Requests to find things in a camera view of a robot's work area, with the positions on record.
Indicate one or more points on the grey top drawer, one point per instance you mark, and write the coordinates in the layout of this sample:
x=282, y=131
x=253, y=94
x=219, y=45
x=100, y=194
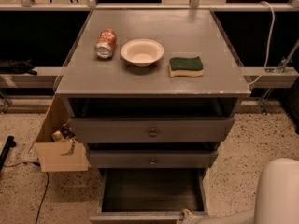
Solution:
x=125, y=130

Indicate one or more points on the snack packets in box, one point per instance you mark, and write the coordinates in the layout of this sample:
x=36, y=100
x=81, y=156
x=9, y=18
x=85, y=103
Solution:
x=63, y=134

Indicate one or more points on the cardboard box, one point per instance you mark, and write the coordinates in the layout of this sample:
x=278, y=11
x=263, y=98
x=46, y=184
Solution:
x=63, y=155

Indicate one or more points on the grey bottom drawer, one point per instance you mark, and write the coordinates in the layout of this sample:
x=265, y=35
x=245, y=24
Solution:
x=149, y=196

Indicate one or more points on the grey drawer cabinet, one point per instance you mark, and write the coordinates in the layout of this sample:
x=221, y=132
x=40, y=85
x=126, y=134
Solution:
x=114, y=89

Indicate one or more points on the white paper bowl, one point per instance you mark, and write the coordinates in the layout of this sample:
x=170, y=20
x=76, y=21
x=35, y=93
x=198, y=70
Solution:
x=142, y=52

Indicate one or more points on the metal frame rail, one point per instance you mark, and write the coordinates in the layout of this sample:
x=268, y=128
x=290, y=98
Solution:
x=46, y=77

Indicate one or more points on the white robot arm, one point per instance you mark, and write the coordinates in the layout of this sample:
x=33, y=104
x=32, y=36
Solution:
x=277, y=198

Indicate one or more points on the green yellow sponge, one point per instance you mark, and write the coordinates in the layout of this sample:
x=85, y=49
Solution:
x=185, y=67

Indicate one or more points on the grey middle drawer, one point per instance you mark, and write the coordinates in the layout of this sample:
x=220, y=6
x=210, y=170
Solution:
x=152, y=159

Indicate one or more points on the black object on rail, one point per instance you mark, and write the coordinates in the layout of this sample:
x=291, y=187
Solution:
x=17, y=67

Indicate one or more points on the orange soda can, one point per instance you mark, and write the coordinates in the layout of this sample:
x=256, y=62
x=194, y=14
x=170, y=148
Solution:
x=106, y=44

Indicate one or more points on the black bar on floor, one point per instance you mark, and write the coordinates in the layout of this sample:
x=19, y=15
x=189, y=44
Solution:
x=9, y=144

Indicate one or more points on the grey drawer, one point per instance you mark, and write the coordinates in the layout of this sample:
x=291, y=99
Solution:
x=152, y=159
x=149, y=196
x=125, y=130

